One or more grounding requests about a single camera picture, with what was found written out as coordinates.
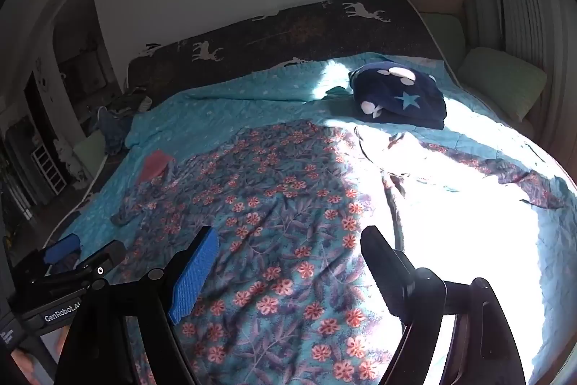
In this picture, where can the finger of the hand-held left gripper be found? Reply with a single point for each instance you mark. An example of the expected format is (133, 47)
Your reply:
(106, 258)
(63, 249)

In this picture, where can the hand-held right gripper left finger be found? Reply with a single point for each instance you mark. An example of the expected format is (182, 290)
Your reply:
(194, 276)

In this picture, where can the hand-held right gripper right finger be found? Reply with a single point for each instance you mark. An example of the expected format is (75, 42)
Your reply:
(390, 276)

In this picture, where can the teal floral garment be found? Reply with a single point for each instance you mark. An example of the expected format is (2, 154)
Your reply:
(279, 204)

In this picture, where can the grey clothes pile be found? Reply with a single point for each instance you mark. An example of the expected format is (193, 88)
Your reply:
(135, 101)

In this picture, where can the person's left hand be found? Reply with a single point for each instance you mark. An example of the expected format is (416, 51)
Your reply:
(27, 362)

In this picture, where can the white ladder rack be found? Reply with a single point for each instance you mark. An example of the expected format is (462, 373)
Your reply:
(49, 168)

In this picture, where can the green floor cushion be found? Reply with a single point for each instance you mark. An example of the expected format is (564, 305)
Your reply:
(90, 150)

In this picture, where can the pink folded garment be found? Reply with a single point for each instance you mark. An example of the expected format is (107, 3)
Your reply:
(155, 166)

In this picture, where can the blue jeans pile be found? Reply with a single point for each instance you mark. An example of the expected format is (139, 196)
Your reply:
(112, 128)

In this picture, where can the teal star quilt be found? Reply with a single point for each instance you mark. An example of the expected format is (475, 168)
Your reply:
(216, 114)

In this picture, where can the navy star plush blanket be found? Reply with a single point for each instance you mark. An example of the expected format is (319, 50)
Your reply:
(414, 96)

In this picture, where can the large green pillow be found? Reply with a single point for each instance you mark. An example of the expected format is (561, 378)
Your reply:
(505, 80)

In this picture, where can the small green pillow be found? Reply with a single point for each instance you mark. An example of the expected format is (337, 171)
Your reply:
(446, 37)

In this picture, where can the dark deer-print bed sheet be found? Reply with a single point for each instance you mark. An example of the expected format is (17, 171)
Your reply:
(288, 28)

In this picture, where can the light curtain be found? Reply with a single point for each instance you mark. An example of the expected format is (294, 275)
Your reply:
(527, 6)

